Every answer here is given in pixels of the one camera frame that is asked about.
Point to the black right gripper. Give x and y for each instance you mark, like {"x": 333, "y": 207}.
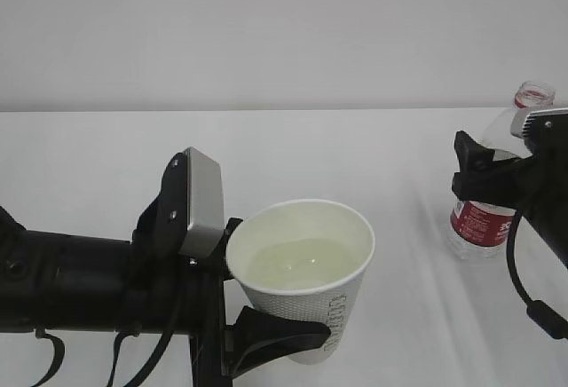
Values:
{"x": 482, "y": 179}

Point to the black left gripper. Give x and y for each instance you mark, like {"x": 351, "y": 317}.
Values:
{"x": 219, "y": 353}

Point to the clear water bottle red label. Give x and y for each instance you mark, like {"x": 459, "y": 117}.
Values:
{"x": 478, "y": 229}

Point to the white paper cup green logo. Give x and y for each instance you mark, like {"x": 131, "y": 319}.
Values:
{"x": 303, "y": 260}

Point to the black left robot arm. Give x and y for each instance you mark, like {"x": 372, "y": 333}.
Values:
{"x": 53, "y": 281}

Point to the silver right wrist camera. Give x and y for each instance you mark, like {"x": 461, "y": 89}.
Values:
{"x": 541, "y": 129}

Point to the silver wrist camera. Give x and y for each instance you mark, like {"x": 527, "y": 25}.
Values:
{"x": 186, "y": 218}
{"x": 541, "y": 129}

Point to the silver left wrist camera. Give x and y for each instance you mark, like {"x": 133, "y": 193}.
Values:
{"x": 186, "y": 218}

